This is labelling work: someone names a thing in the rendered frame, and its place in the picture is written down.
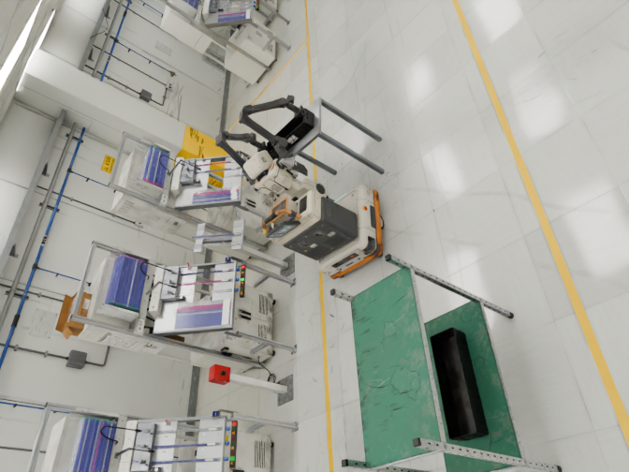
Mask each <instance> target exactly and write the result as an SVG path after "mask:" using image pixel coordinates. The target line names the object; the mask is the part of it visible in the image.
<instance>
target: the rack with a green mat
mask: <svg viewBox="0 0 629 472"><path fill-rule="evenodd" d="M385 259H386V261H387V262H389V263H391V264H393V265H396V266H398V267H400V268H401V269H399V270H398V271H396V272H395V273H392V274H391V275H389V276H387V277H386V278H384V279H382V280H381V281H379V282H377V283H375V284H374V285H372V286H370V287H369V288H366V289H365V290H363V291H361V292H360V293H359V294H357V295H355V296H351V295H349V294H346V293H344V292H341V291H340V290H337V289H334V288H333V289H332V290H331V291H330V295H331V296H334V297H336V298H339V299H342V300H344V301H347V302H351V312H352V322H353V332H354V342H355V352H356V363H357V372H358V392H359V402H360V412H361V422H362V433H363V442H364V452H365V462H362V461H355V460H348V459H343V460H342V467H346V468H353V469H360V470H367V471H374V472H431V471H424V470H418V469H412V468H405V467H398V466H394V465H396V464H400V463H404V462H408V461H412V460H415V459H418V458H422V457H426V456H430V455H434V454H436V453H440V452H442V453H443V455H444V460H445V466H446V472H501V471H506V470H510V469H514V468H519V467H527V468H531V469H537V470H542V471H548V472H562V468H561V467H560V466H559V465H550V464H545V463H540V462H536V461H531V460H526V458H525V455H524V451H523V447H522V445H521V441H520V438H519V431H518V428H517V424H516V421H515V418H514V414H513V410H512V407H511V404H510V400H509V397H508V393H507V390H506V386H505V381H504V377H503V373H502V370H501V366H500V363H499V360H498V356H497V352H496V349H495V345H494V343H493V339H492V335H491V332H490V325H489V322H488V319H487V315H486V312H485V308H484V307H486V308H488V309H490V310H491V311H494V312H496V313H498V314H500V315H502V316H504V317H508V318H510V319H511V318H513V317H514V314H513V313H511V312H509V311H507V310H505V309H504V308H502V307H500V306H498V305H495V304H493V303H491V302H488V301H486V300H484V299H482V298H480V297H478V296H476V295H475V294H472V293H470V292H468V291H466V290H464V289H462V288H459V287H457V286H455V285H453V284H451V283H449V282H447V281H445V280H443V279H441V278H439V277H437V276H435V275H433V274H431V273H428V272H426V271H423V270H421V269H419V268H418V267H416V266H414V265H412V264H410V263H408V262H406V261H404V260H402V259H400V258H396V257H394V256H392V255H391V254H387V255H386V256H385ZM415 275H417V276H419V277H421V278H424V279H426V280H428V281H430V282H432V283H434V284H435V285H438V286H440V287H442V288H445V289H447V290H449V291H452V292H454V293H456V294H458V295H460V296H462V297H463V298H466V299H468V300H470V301H469V302H467V303H465V304H463V305H461V306H459V307H456V308H454V309H452V310H450V311H448V312H446V313H444V314H442V315H441V316H439V317H435V318H433V319H431V320H429V321H427V322H425V323H424V321H423V316H422V312H421V306H420V301H419V297H418V292H417V282H416V278H415ZM451 327H453V328H455V329H457V330H459V331H461V332H464V333H465V337H466V341H467V344H468V348H469V352H470V357H471V361H472V365H473V368H474V372H475V379H476V384H477V387H478V391H479V396H480V398H481V404H482V407H483V411H484V415H485V419H486V423H487V427H488V430H489V434H488V435H484V436H483V437H478V438H474V439H470V440H469V441H467V440H466V441H459V440H450V439H449V437H448V432H447V427H446V417H445V412H444V408H443V403H442V397H441V392H440V388H439V383H438V377H437V373H436V368H435V363H434V358H433V354H432V345H431V340H430V337H431V336H433V335H435V334H437V333H439V332H442V331H445V330H447V329H449V328H451Z"/></svg>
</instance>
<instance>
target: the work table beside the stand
mask: <svg viewBox="0 0 629 472"><path fill-rule="evenodd" d="M321 106H323V107H325V108H326V109H328V110H329V111H331V112H333V113H334V114H336V115H337V116H339V117H341V118H342V119H344V120H345V121H346V122H347V123H349V124H350V125H353V126H354V127H356V128H357V129H359V130H360V131H362V132H363V133H365V134H367V135H368V136H370V137H371V138H373V139H374V140H376V141H378V142H380V141H381V140H382V138H381V137H380V136H378V135H377V134H375V133H374V132H372V131H371V130H370V129H369V128H367V127H366V126H364V125H362V124H360V123H359V122H357V121H356V120H354V119H353V118H351V117H350V116H348V115H347V114H345V113H344V112H342V111H340V110H339V109H337V108H335V107H334V106H332V105H331V104H329V103H328V102H327V101H326V100H324V99H323V98H321V97H320V96H319V97H318V98H317V99H316V100H315V101H314V102H313V103H312V104H311V105H310V106H309V107H307V108H306V109H307V110H309V111H311V112H312V113H314V128H313V129H312V130H311V131H309V132H308V133H307V134H306V135H305V136H304V137H303V138H302V139H300V140H299V141H298V142H297V143H296V144H295V145H293V146H292V147H291V148H290V149H289V150H288V153H289V154H293V156H292V157H295V156H296V155H298V156H300V157H302V158H304V159H306V160H307V161H309V162H311V163H313V164H315V165H316V166H318V167H319V168H321V169H323V170H325V171H327V172H329V173H331V174H333V175H336V174H337V170H334V169H332V168H331V167H329V166H327V165H325V164H324V163H322V162H320V161H318V160H316V159H315V158H313V157H311V156H309V155H307V154H305V153H304V152H302V150H304V149H305V148H306V147H307V146H308V145H309V144H311V143H312V142H313V141H314V140H315V139H317V138H320V139H322V140H324V141H326V142H327V143H329V144H331V145H333V146H334V147H336V148H338V149H339V150H341V151H343V152H344V153H346V154H348V155H350V156H352V157H353V158H355V159H356V160H357V161H359V162H361V163H362V164H364V165H366V166H367V167H369V168H371V169H372V170H375V171H376V172H378V173H380V174H381V175H382V174H383V173H385V170H384V169H382V168H380V167H379V166H377V165H376V164H374V163H373V162H372V161H370V160H368V159H367V158H365V157H363V156H362V155H359V154H358V153H356V152H354V151H353V150H351V149H350V148H348V147H346V146H345V145H343V144H341V143H340V142H338V141H337V140H335V139H333V138H332V137H330V136H329V135H327V134H325V133H324V132H322V131H321Z"/></svg>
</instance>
